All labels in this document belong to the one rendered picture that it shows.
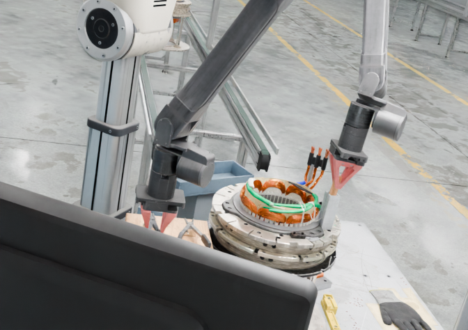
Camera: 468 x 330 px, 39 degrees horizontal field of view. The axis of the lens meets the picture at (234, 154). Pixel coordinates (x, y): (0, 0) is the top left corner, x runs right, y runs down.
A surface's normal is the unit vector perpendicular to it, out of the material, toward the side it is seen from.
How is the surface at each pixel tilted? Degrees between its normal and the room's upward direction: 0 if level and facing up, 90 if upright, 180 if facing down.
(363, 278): 0
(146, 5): 90
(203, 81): 86
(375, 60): 61
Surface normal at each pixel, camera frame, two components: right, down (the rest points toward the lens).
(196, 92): -0.33, 0.14
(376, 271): 0.18, -0.92
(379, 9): -0.25, -0.22
